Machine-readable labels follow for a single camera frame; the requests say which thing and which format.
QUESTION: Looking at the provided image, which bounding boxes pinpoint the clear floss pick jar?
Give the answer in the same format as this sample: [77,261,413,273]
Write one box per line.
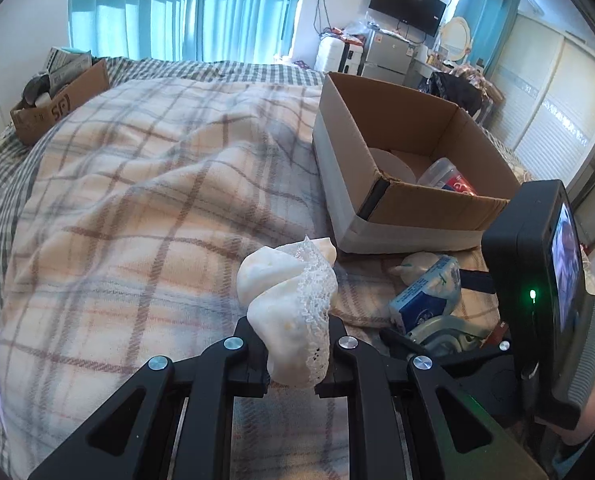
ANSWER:
[417,157,477,196]

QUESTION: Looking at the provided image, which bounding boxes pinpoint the white tape roll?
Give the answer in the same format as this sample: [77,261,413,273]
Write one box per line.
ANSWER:
[369,148,417,184]

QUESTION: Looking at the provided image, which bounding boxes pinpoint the white lace cloth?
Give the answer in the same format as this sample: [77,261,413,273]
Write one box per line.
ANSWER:
[236,237,337,389]

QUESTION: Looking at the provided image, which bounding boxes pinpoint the blue white tissue pack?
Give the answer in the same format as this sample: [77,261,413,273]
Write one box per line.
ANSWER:
[389,252,461,333]

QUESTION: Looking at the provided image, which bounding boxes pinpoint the open cardboard box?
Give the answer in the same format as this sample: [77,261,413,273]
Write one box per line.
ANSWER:
[314,73,520,255]

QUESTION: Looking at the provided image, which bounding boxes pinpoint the black clothes on chair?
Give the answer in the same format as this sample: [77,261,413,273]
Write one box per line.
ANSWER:
[420,72,483,116]

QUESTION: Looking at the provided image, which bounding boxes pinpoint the white sliding wardrobe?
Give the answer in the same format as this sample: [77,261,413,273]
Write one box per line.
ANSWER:
[488,15,595,184]

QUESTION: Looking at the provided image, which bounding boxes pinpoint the plaid blanket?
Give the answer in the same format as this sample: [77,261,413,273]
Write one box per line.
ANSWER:
[0,78,504,480]

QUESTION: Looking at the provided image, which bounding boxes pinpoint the silver mini fridge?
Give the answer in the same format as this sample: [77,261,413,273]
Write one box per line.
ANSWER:
[360,30,416,86]

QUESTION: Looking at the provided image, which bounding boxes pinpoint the oval white mirror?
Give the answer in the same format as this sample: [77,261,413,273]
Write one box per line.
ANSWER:
[439,16,472,62]

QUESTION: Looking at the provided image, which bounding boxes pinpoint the white suitcase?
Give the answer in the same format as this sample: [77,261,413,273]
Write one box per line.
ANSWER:
[314,36,363,75]

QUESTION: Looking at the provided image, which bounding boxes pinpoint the right blue curtain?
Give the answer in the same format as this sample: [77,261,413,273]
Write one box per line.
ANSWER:
[455,0,521,74]

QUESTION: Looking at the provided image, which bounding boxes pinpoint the blue curtain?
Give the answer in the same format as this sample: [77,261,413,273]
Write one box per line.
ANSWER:
[68,0,299,64]
[455,0,521,74]

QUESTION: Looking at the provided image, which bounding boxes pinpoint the grey checked bed sheet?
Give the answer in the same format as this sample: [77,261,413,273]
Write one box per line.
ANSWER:
[0,58,329,478]

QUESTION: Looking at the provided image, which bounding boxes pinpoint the small cardboard box with items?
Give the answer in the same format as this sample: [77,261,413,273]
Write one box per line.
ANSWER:
[10,47,110,146]

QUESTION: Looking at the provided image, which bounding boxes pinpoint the black wall television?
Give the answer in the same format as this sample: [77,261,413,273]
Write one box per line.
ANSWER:
[369,0,446,37]

